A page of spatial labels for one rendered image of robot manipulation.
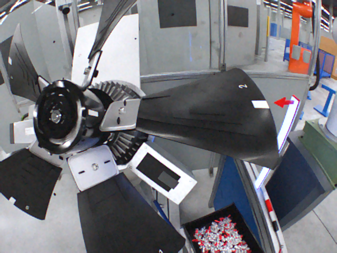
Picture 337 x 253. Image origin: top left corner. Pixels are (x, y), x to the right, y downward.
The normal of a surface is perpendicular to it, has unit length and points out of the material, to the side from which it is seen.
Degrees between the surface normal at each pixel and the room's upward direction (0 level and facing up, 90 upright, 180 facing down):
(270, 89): 90
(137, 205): 48
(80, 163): 54
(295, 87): 90
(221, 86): 11
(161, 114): 6
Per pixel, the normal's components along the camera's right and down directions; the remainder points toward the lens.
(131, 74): -0.02, -0.04
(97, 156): 0.69, -0.32
